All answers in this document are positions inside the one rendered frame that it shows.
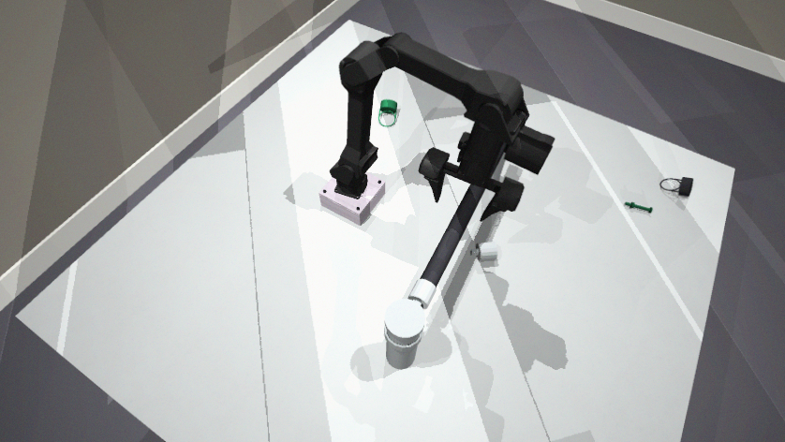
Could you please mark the green bolt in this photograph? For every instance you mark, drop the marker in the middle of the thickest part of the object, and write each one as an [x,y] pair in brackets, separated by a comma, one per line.
[632,204]

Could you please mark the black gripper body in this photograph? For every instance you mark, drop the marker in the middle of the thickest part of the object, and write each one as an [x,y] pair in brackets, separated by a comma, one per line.
[474,169]

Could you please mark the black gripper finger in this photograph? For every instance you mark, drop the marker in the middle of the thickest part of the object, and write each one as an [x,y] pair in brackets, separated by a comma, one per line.
[492,208]
[436,185]

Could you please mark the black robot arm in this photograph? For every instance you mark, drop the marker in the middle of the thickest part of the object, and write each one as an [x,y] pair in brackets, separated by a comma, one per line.
[493,100]

